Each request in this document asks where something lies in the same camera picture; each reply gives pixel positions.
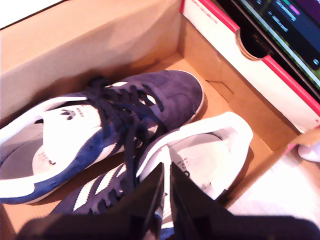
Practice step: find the red cardboard shoebox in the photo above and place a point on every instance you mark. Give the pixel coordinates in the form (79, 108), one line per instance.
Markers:
(87, 37)

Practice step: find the wide computer monitor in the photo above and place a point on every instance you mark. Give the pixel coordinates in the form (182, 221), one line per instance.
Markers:
(287, 30)

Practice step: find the white game controller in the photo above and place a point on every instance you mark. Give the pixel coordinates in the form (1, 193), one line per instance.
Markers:
(310, 153)

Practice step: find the blue suede shoe white stripes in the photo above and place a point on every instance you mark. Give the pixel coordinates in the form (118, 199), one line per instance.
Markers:
(207, 150)
(170, 95)

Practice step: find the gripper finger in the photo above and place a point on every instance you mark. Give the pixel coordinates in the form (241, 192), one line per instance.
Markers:
(192, 212)
(142, 210)

